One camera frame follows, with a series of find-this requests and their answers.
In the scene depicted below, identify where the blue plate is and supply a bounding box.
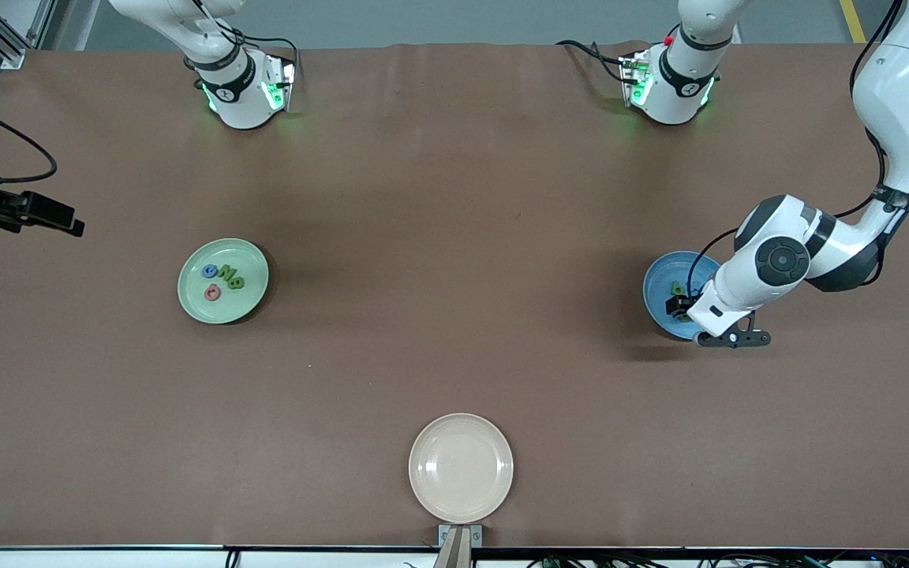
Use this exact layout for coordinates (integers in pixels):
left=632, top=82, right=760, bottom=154
left=642, top=251, right=720, bottom=342

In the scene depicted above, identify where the beige plate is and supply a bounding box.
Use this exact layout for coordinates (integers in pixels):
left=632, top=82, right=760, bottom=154
left=409, top=413, right=514, bottom=524

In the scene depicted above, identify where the brown table cover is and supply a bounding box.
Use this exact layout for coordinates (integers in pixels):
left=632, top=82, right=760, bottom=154
left=0, top=41, right=909, bottom=551

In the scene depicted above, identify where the black arm base cable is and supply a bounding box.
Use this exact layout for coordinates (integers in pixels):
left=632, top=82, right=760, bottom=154
left=222, top=22, right=300, bottom=68
left=555, top=38, right=630, bottom=84

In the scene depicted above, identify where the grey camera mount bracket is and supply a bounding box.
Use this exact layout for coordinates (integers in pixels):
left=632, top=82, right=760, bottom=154
left=438, top=524, right=484, bottom=547

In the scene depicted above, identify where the light green plate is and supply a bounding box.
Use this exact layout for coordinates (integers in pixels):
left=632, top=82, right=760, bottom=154
left=178, top=238, right=270, bottom=325

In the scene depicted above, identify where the camera support post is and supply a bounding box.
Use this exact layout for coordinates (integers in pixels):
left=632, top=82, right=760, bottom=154
left=432, top=527, right=473, bottom=568

